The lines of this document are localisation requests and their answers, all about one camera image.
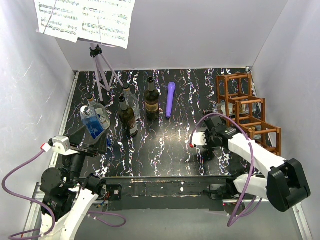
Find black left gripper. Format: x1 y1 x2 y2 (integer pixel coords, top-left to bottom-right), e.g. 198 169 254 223
64 124 107 187

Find blue box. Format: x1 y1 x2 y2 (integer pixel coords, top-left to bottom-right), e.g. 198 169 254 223
80 105 111 147

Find clear glass bottle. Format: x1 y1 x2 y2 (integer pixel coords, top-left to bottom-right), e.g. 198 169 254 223
86 93 111 130

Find clear bottle gold cap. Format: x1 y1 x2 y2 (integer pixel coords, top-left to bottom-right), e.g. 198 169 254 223
202 102 257 117

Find dark bottle brown label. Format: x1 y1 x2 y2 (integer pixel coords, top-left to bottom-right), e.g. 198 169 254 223
118 95 138 137

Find clear plastic bottle blue label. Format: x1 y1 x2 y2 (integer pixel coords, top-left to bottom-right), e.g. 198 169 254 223
122 83 141 121

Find dark wine bottle silver cap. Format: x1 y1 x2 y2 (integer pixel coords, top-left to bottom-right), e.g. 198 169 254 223
144 77 160 120

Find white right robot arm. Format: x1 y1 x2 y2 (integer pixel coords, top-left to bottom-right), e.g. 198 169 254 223
204 115 311 212

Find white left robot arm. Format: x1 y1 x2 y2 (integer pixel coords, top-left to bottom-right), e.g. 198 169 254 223
40 126 108 240

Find brown wooden wine rack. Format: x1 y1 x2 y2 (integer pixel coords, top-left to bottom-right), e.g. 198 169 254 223
216 72 282 156

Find purple toy microphone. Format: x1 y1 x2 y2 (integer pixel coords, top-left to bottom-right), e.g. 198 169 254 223
165 82 176 119

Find lilac music stand tripod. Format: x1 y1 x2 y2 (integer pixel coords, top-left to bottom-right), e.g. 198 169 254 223
78 38 124 103

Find white sheet music pages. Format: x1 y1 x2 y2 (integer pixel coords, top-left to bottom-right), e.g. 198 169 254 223
34 0 136 49

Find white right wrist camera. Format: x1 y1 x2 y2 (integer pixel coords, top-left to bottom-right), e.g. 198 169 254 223
189 131 207 148

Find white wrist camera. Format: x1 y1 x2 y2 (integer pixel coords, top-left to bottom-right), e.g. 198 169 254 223
40 135 78 156
189 131 207 148

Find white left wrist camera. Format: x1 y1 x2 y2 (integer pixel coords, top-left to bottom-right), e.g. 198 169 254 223
40 135 78 156

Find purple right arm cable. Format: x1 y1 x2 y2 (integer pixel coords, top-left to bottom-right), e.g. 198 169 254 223
189 112 263 228

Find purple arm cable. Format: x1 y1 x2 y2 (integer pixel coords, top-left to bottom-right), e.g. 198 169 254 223
189 112 263 228
1 147 128 240

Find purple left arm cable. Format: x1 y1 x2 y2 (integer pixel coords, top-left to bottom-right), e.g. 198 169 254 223
1 147 128 240

